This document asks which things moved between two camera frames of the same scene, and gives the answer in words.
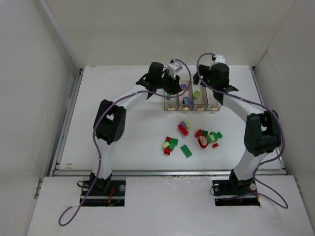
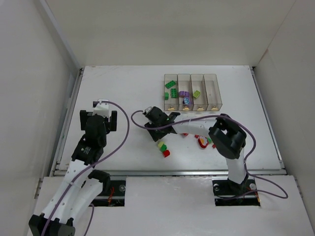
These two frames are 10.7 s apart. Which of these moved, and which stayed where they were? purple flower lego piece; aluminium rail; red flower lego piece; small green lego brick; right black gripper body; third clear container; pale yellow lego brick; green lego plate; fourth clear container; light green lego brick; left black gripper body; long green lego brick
Moved: right black gripper body; left black gripper body; green lego plate; pale yellow lego brick; long green lego brick; small green lego brick
Stayed: third clear container; aluminium rail; purple flower lego piece; red flower lego piece; fourth clear container; light green lego brick
